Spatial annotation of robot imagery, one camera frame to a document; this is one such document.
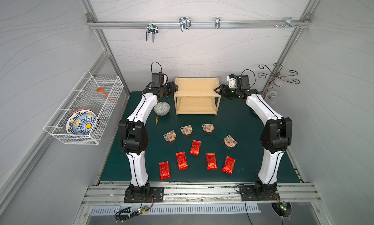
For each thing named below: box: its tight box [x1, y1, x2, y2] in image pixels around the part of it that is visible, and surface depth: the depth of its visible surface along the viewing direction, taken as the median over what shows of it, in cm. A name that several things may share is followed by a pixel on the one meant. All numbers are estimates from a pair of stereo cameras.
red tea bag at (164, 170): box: [158, 160, 171, 181], surface depth 81 cm
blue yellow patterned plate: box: [66, 109, 98, 135], surface depth 62 cm
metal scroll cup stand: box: [257, 63, 300, 98], surface depth 90 cm
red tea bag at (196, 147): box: [189, 139, 203, 156], surface depth 90 cm
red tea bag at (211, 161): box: [205, 152, 218, 170], surface depth 84 cm
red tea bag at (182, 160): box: [175, 151, 189, 171], surface depth 86 cm
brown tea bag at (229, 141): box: [223, 134, 238, 148], surface depth 95 cm
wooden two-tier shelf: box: [173, 76, 222, 116], surface depth 109 cm
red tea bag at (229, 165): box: [221, 155, 237, 175], surface depth 83 cm
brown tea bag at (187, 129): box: [180, 124, 193, 136], surface depth 100 cm
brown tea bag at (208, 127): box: [201, 123, 215, 133], surface depth 101 cm
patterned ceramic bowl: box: [153, 102, 171, 116], surface depth 110 cm
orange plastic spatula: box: [96, 87, 118, 104], surface depth 80 cm
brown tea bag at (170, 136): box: [163, 130, 177, 142], surface depth 97 cm
